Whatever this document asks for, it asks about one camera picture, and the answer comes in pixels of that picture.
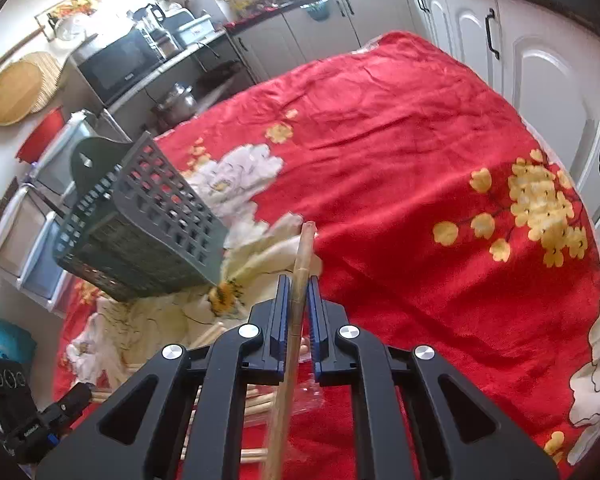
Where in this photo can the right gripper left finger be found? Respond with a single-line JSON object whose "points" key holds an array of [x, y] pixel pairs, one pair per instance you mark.
{"points": [[181, 415]]}

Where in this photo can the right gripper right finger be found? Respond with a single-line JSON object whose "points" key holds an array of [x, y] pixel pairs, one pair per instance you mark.
{"points": [[415, 415]]}

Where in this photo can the bamboo chopstick pair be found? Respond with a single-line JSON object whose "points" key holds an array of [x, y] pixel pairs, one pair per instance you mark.
{"points": [[278, 428]]}

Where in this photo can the dark green utensil basket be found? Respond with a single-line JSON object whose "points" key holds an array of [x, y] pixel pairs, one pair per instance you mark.
{"points": [[137, 229]]}

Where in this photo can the plastic drawer tower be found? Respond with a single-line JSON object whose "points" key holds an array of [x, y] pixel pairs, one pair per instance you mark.
{"points": [[22, 222], [50, 185]]}

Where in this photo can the red floral tablecloth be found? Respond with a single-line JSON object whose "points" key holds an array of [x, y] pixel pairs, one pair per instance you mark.
{"points": [[442, 219]]}

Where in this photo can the red plastic basin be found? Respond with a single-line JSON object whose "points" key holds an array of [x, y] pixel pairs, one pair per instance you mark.
{"points": [[42, 136]]}

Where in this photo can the round woven bamboo tray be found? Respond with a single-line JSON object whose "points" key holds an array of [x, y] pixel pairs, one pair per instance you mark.
{"points": [[27, 86]]}

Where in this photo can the steel cooking pot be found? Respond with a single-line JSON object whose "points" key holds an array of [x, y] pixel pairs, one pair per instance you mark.
{"points": [[176, 106]]}

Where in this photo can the black microwave oven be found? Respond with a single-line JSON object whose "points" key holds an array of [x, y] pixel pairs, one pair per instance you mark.
{"points": [[111, 69]]}

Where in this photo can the black electric kettle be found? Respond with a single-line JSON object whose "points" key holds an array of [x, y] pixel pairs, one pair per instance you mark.
{"points": [[149, 20]]}

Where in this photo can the teal hanging bin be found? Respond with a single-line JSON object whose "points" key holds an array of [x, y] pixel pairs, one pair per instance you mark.
{"points": [[317, 10]]}

